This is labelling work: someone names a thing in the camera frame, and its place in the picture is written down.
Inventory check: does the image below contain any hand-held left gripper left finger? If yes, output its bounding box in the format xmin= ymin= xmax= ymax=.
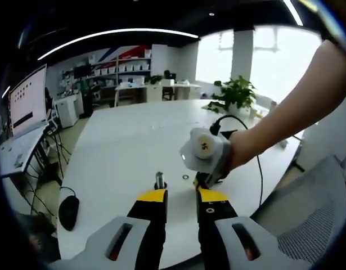
xmin=50 ymin=188 xmax=168 ymax=270

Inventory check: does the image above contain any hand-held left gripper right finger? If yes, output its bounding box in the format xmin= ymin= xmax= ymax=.
xmin=195 ymin=187 xmax=317 ymax=270

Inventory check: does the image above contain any thick threaded stud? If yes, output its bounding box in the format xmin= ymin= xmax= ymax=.
xmin=154 ymin=171 xmax=170 ymax=190

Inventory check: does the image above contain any large green potted plant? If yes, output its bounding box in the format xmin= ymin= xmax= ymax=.
xmin=208 ymin=75 xmax=258 ymax=113

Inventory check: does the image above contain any black computer mouse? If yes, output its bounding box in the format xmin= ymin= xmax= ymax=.
xmin=59 ymin=195 xmax=80 ymax=232

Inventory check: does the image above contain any long white work desk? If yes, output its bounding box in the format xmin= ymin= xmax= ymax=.
xmin=114 ymin=82 xmax=201 ymax=107

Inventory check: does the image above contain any grey mesh office chair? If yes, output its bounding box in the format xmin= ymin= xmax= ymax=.
xmin=250 ymin=154 xmax=346 ymax=259

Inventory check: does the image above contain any storage shelf with white bins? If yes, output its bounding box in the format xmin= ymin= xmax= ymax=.
xmin=91 ymin=50 xmax=152 ymax=85

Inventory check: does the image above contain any white cabinet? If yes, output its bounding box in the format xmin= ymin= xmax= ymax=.
xmin=54 ymin=94 xmax=83 ymax=129

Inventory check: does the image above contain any white office desk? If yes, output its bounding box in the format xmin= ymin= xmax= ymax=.
xmin=0 ymin=125 xmax=51 ymax=178

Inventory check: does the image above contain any ceiling light strip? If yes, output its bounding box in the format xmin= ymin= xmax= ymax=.
xmin=37 ymin=28 xmax=201 ymax=61
xmin=284 ymin=0 xmax=305 ymax=26

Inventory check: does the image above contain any small black monitor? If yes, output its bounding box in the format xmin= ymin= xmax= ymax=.
xmin=74 ymin=64 xmax=92 ymax=78

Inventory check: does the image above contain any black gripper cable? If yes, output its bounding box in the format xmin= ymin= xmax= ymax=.
xmin=209 ymin=114 xmax=264 ymax=208

